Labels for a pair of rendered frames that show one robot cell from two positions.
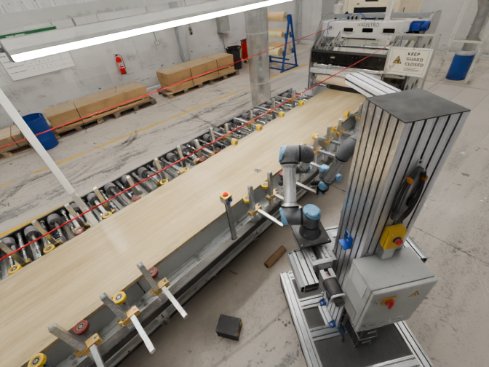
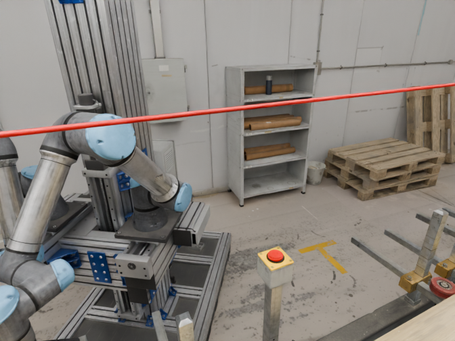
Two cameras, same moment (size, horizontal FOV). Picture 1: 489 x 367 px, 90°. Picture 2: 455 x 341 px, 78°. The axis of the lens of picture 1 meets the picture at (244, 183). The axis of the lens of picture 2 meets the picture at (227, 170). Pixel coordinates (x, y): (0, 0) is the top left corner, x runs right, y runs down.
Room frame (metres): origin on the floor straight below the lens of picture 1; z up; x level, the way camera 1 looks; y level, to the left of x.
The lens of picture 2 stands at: (2.01, 0.20, 1.73)
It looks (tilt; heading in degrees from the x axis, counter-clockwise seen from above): 24 degrees down; 196
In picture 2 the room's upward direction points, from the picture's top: 1 degrees counter-clockwise
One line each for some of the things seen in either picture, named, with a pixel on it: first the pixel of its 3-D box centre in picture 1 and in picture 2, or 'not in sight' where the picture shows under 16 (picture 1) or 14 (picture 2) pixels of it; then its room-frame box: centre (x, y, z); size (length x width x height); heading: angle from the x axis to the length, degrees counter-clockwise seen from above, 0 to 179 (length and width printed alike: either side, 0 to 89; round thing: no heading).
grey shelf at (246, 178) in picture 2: not in sight; (268, 134); (-1.25, -0.19, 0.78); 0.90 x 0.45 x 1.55; 125
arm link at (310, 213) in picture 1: (310, 215); (146, 188); (1.09, -0.41, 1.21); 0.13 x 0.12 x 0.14; 80
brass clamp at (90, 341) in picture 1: (89, 345); not in sight; (0.63, 1.09, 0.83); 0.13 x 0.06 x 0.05; 130
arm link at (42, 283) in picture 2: not in sight; (42, 281); (1.62, -0.39, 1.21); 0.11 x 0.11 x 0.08; 80
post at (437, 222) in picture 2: (152, 283); (424, 260); (0.93, 0.72, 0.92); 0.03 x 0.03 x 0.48; 40
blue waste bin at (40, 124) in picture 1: (38, 132); not in sight; (5.34, 4.39, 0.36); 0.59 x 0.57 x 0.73; 35
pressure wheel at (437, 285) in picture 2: (153, 275); (440, 294); (1.03, 0.76, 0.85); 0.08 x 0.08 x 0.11
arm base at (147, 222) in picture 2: (310, 227); (149, 212); (1.09, -0.41, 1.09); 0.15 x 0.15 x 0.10
